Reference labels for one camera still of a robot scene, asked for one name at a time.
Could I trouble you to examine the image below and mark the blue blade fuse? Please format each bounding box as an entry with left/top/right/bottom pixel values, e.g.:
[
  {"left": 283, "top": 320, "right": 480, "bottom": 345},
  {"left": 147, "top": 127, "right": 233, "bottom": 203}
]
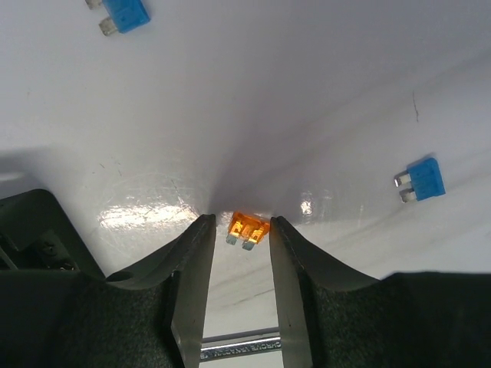
[
  {"left": 394, "top": 156, "right": 446, "bottom": 203},
  {"left": 85, "top": 0, "right": 150, "bottom": 37}
]

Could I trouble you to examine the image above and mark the black fuse box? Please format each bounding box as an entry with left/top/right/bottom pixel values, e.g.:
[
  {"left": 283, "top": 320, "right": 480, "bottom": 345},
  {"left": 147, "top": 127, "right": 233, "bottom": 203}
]
[{"left": 1, "top": 189, "right": 104, "bottom": 279}]

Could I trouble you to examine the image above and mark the orange blade fuse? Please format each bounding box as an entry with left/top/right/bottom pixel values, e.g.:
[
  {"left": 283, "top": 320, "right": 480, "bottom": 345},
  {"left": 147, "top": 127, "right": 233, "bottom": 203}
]
[{"left": 226, "top": 212, "right": 270, "bottom": 251}]

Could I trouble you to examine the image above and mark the steel open-end wrench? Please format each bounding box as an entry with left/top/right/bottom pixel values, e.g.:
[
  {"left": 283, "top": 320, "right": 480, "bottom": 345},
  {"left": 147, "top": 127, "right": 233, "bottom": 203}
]
[{"left": 200, "top": 331, "right": 282, "bottom": 363}]

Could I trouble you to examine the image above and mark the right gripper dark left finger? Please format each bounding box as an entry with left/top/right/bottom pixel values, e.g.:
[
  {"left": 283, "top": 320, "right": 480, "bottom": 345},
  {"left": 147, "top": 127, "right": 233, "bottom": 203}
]
[{"left": 107, "top": 215, "right": 216, "bottom": 367}]

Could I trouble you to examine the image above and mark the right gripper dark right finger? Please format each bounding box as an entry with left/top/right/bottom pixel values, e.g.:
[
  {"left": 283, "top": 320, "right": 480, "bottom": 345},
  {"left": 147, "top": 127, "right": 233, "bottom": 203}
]
[{"left": 269, "top": 216, "right": 379, "bottom": 367}]

